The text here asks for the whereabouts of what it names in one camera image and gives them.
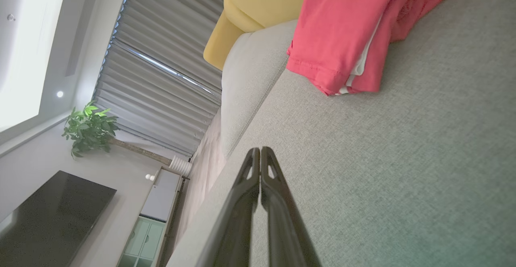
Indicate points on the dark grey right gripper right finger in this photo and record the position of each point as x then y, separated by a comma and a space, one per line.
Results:
282, 226

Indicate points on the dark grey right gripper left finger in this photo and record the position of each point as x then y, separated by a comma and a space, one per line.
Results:
238, 218

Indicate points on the red lettered jersey white sleeves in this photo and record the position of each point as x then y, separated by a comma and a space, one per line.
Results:
330, 33

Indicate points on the red mesh shorts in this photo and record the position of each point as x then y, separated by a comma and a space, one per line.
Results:
419, 5

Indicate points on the white ribbed plant pot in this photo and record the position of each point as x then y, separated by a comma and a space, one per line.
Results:
180, 166

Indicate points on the grey and mint TV cabinet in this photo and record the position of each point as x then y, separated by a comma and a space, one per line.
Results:
155, 214

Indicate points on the small white round figure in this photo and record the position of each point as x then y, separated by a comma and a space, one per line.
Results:
150, 177

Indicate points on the grey pleated curtain panel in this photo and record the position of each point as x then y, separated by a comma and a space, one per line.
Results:
173, 29
157, 109

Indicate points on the grey sofa seat cushion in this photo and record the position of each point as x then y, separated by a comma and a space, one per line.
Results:
250, 81

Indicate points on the green leafy indoor tree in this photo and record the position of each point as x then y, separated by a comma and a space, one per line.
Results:
88, 130

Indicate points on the black flat television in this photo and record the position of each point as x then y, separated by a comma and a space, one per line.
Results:
48, 222

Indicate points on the yellow sofa backrest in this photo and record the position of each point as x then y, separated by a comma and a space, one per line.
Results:
258, 1

